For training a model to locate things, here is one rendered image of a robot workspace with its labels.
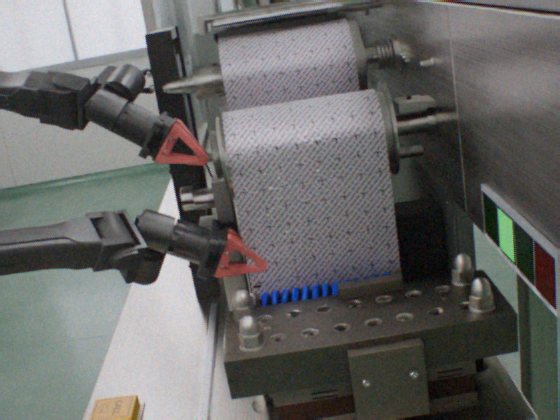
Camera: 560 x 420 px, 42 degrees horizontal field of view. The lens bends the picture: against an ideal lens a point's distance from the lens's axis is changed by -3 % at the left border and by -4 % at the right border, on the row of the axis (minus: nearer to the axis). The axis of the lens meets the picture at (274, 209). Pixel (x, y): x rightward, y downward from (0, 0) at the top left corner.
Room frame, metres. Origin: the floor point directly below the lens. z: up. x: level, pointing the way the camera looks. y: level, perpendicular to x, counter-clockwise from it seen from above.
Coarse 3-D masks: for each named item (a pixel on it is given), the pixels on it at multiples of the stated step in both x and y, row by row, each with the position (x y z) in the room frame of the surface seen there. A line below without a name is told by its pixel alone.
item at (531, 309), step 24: (528, 288) 1.21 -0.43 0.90; (528, 312) 1.21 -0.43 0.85; (552, 312) 1.21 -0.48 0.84; (528, 336) 1.21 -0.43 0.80; (552, 336) 1.21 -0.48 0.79; (528, 360) 1.21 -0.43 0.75; (552, 360) 1.21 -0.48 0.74; (528, 384) 1.22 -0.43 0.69; (552, 384) 1.21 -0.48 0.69; (552, 408) 1.21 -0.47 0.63
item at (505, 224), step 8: (504, 216) 0.78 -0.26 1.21; (504, 224) 0.78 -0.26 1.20; (512, 224) 0.76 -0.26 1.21; (504, 232) 0.79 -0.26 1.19; (512, 232) 0.76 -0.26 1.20; (504, 240) 0.79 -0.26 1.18; (512, 240) 0.76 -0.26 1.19; (504, 248) 0.79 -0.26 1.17; (512, 248) 0.76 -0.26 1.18; (512, 256) 0.76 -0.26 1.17
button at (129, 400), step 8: (96, 400) 1.02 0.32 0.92; (104, 400) 1.02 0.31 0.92; (112, 400) 1.01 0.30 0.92; (120, 400) 1.01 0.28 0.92; (128, 400) 1.01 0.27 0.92; (136, 400) 1.01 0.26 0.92; (96, 408) 0.99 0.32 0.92; (104, 408) 0.99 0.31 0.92; (112, 408) 0.99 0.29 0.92; (120, 408) 0.98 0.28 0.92; (128, 408) 0.98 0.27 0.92; (136, 408) 0.99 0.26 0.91; (96, 416) 0.97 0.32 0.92; (104, 416) 0.97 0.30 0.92; (112, 416) 0.96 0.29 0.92; (120, 416) 0.96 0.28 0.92; (128, 416) 0.96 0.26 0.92; (136, 416) 0.98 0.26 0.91
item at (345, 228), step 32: (256, 192) 1.08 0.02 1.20; (288, 192) 1.08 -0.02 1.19; (320, 192) 1.08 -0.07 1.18; (352, 192) 1.08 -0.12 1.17; (384, 192) 1.08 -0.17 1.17; (256, 224) 1.08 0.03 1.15; (288, 224) 1.08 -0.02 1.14; (320, 224) 1.08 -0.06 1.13; (352, 224) 1.08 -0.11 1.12; (384, 224) 1.08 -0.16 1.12; (288, 256) 1.08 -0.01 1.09; (320, 256) 1.08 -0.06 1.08; (352, 256) 1.08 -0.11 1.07; (384, 256) 1.08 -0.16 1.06; (256, 288) 1.08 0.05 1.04; (288, 288) 1.08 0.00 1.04
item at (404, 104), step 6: (414, 96) 1.16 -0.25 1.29; (420, 96) 1.15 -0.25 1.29; (426, 96) 1.16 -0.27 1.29; (396, 102) 1.13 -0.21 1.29; (402, 102) 1.12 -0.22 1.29; (408, 102) 1.12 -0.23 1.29; (414, 102) 1.12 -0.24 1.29; (420, 102) 1.12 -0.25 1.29; (426, 102) 1.12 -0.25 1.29; (432, 102) 1.12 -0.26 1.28; (396, 108) 1.14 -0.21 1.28; (402, 108) 1.12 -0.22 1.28; (408, 108) 1.12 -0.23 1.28; (414, 108) 1.12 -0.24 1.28; (420, 108) 1.12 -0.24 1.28; (426, 108) 1.12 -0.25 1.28
